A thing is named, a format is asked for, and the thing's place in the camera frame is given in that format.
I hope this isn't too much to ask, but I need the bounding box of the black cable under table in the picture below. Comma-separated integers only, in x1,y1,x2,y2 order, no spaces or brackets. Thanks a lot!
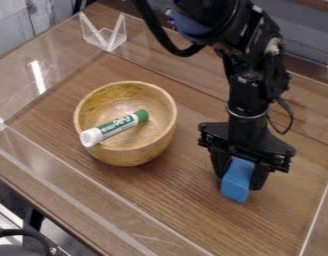
0,228,54,256

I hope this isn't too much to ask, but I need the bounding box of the brown wooden bowl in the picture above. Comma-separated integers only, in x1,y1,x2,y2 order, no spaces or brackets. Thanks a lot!
73,81,177,167

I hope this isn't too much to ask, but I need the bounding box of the blue rectangular block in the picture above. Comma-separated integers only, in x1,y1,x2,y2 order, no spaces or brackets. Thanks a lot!
220,158,255,203

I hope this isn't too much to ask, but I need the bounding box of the green white marker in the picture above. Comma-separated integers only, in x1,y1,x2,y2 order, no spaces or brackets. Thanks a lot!
80,109,149,147

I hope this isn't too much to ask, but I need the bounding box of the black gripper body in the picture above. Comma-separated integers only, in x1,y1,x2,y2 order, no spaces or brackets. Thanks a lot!
197,116,296,172

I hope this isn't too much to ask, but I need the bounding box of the black table leg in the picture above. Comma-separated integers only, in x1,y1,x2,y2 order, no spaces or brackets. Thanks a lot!
28,209,45,231

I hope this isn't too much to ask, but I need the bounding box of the clear acrylic corner bracket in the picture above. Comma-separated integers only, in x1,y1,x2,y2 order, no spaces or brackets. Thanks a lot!
78,12,126,52

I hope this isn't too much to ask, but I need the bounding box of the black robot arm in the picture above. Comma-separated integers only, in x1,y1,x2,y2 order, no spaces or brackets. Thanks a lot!
132,0,296,191

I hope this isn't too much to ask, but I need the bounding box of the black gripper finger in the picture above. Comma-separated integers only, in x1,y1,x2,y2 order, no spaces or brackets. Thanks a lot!
249,162,273,191
209,147,232,178

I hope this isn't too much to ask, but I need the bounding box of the clear acrylic tray wall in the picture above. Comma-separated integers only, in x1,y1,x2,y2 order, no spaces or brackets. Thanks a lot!
0,123,213,256

